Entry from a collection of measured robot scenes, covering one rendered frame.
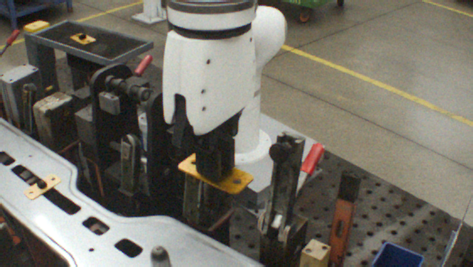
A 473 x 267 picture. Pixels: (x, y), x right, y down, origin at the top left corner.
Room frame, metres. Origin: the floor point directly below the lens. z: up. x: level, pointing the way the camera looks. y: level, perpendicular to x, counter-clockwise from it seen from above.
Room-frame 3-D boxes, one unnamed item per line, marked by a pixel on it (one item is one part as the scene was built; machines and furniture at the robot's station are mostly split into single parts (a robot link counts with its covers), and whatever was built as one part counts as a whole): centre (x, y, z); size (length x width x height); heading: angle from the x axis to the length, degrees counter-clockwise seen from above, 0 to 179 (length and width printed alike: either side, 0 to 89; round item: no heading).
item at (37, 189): (0.70, 0.40, 1.01); 0.08 x 0.04 x 0.01; 144
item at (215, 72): (0.43, 0.02, 1.38); 0.10 x 0.07 x 0.11; 144
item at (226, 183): (0.43, 0.02, 1.26); 0.08 x 0.04 x 0.01; 54
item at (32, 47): (1.26, 0.60, 0.92); 0.08 x 0.08 x 0.44; 54
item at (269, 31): (1.15, -0.04, 1.10); 0.19 x 0.12 x 0.24; 88
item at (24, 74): (1.03, 0.57, 0.90); 0.13 x 0.10 x 0.41; 144
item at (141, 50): (1.11, 0.39, 1.16); 0.37 x 0.14 x 0.02; 54
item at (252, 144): (1.16, -0.01, 0.89); 0.19 x 0.19 x 0.18
